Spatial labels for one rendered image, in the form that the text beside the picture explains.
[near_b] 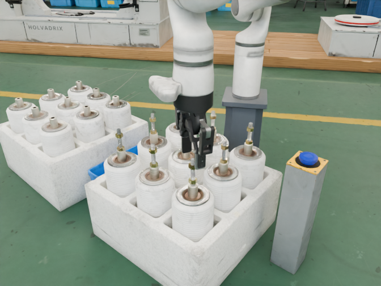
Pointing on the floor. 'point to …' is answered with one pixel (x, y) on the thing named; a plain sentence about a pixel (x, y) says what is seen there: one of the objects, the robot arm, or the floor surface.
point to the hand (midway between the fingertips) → (193, 154)
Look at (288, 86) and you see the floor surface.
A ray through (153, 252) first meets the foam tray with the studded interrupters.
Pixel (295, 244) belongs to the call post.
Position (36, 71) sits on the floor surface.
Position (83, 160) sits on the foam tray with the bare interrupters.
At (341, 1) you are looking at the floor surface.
